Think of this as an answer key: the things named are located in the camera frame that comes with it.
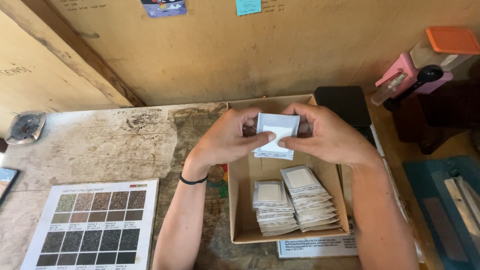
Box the wooden beam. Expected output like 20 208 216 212
0 0 147 109

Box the clear spray bottle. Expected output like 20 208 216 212
371 72 408 106

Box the stack of white filter bags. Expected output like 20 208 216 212
252 165 340 237

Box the person's left hand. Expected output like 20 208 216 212
183 107 277 180

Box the blue heat sealer machine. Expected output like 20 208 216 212
403 155 480 270

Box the blue sticky note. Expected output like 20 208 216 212
236 0 262 16

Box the person's right hand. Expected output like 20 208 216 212
278 103 382 167

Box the coffee colour chart sheet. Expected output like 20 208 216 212
20 179 160 270

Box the cartoon sticker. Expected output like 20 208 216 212
141 0 188 18

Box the black digital scale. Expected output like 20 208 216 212
314 86 377 147

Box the metal ashtray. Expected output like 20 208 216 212
5 111 47 145

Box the pink box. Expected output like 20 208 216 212
375 52 454 99

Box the printed white paper sheet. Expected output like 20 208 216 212
277 124 425 263

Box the white drip filter bag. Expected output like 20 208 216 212
253 112 301 161

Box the clear container with orange lid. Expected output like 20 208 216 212
409 26 480 72

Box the phone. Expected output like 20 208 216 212
0 167 20 205

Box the black wrist band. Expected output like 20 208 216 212
179 172 209 186

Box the brown cardboard box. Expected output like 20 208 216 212
227 94 351 244

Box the colourful round sticker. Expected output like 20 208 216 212
207 163 229 199

